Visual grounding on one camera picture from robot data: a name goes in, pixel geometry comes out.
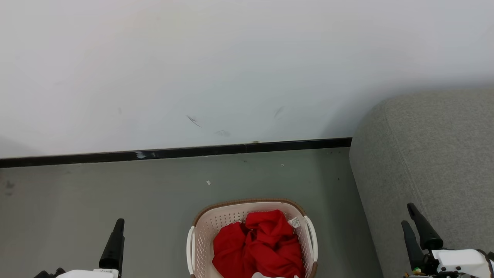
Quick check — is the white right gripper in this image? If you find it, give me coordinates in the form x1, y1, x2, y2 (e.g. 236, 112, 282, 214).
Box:
401, 203, 491, 278

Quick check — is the grey fabric sofa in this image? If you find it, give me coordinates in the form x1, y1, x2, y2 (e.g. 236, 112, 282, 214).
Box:
349, 89, 494, 278

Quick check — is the black skirting board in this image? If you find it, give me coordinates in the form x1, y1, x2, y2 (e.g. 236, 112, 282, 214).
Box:
0, 137, 352, 168

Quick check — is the cream perforated laundry basket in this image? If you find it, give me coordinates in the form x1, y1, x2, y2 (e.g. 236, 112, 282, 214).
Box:
186, 198, 319, 278

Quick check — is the plain red garment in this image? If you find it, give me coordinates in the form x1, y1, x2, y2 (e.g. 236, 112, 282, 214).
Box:
245, 210, 305, 278

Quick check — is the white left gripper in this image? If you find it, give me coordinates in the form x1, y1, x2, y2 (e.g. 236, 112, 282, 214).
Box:
34, 219, 125, 278

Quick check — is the red garment with white stripes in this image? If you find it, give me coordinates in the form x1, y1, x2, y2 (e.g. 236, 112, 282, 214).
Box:
212, 222, 298, 278

